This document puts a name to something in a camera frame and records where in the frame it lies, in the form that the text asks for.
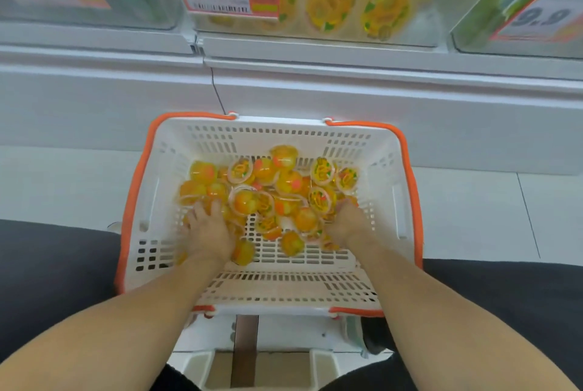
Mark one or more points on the person's right hand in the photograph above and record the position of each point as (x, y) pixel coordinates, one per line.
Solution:
(350, 227)

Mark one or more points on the person's left hand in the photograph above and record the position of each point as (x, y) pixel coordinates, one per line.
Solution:
(208, 236)

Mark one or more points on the person's left forearm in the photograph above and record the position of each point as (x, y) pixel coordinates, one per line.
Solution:
(114, 336)

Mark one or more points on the person's left fingers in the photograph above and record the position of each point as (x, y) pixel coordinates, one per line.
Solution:
(206, 211)

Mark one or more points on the white plastic shopping basket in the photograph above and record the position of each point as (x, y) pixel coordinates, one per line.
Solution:
(282, 276)

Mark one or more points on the person's leg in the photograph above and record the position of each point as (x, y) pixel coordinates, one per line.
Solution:
(50, 281)
(514, 295)

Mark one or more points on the pile of orange jelly cups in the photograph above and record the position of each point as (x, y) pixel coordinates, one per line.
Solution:
(278, 197)

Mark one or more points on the person's right leg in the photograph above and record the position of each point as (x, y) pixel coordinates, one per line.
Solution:
(514, 295)

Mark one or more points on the person's right forearm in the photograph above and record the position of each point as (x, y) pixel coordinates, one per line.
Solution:
(446, 336)

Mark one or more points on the person's right fingers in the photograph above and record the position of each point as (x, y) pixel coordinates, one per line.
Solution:
(348, 206)

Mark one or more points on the white shop shelf unit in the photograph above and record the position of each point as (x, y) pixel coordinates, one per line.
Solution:
(364, 108)

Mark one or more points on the white plastic step stool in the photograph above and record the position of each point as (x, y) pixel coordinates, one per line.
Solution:
(273, 349)

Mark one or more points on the person's left leg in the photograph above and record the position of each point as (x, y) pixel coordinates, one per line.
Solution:
(50, 281)

